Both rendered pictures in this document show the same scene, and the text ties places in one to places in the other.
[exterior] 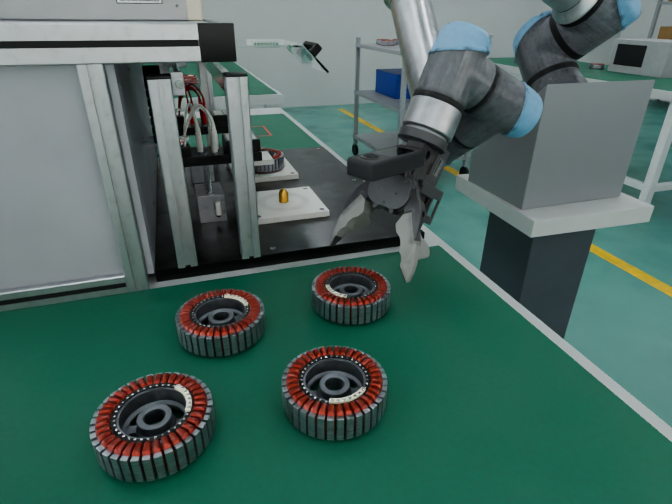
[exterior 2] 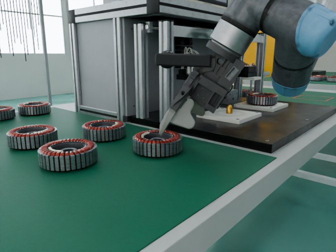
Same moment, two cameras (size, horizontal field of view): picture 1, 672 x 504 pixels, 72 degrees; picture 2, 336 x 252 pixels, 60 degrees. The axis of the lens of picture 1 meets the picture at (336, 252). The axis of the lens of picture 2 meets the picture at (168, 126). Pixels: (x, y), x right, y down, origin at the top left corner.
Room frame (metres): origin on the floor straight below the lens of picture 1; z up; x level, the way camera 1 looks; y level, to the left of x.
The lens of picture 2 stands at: (0.27, -0.58, 0.96)
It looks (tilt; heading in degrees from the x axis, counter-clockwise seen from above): 14 degrees down; 60
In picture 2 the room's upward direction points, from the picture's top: straight up
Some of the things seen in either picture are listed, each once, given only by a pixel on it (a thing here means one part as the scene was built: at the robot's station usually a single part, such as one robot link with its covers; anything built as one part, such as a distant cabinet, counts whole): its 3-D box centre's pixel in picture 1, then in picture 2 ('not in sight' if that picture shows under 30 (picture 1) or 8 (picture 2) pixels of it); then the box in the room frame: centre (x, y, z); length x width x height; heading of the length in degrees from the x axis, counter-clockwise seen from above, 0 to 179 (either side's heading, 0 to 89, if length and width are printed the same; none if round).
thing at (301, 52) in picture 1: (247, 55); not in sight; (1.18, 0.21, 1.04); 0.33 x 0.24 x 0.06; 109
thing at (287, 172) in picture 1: (262, 169); (261, 105); (1.12, 0.19, 0.78); 0.15 x 0.15 x 0.01; 19
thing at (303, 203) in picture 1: (283, 204); (229, 114); (0.90, 0.11, 0.78); 0.15 x 0.15 x 0.01; 19
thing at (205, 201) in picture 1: (210, 201); not in sight; (0.85, 0.25, 0.80); 0.07 x 0.05 x 0.06; 19
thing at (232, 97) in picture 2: (201, 166); (227, 96); (1.08, 0.32, 0.80); 0.07 x 0.05 x 0.06; 19
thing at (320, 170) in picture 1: (265, 193); (242, 113); (1.00, 0.16, 0.76); 0.64 x 0.47 x 0.02; 19
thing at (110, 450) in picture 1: (155, 421); (33, 136); (0.33, 0.18, 0.77); 0.11 x 0.11 x 0.04
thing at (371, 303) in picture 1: (350, 293); (157, 142); (0.57, -0.02, 0.77); 0.11 x 0.11 x 0.04
